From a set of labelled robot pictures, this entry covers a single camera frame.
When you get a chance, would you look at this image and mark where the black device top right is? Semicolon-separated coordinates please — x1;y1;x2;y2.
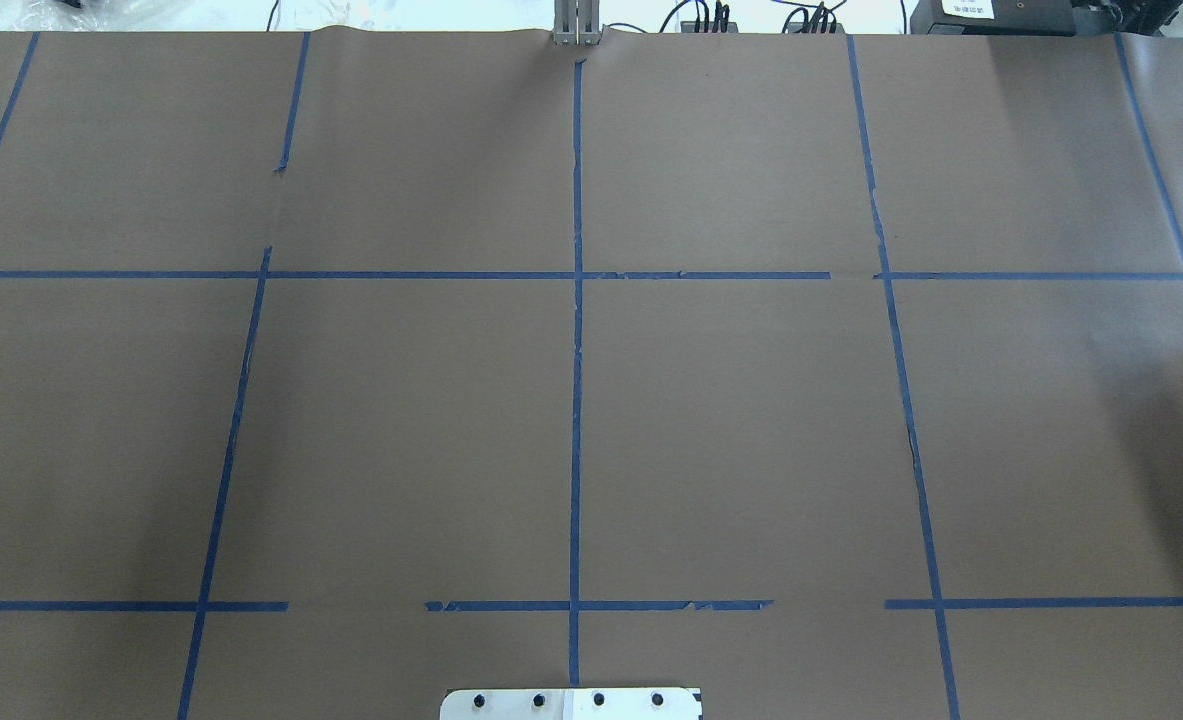
909;0;1183;37

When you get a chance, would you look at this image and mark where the crumpled clear plastic bag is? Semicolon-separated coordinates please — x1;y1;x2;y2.
9;1;265;32

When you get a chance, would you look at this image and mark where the aluminium frame post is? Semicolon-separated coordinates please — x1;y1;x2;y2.
551;0;603;46

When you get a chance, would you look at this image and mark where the white camera mast with base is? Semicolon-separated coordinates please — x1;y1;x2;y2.
439;687;704;719

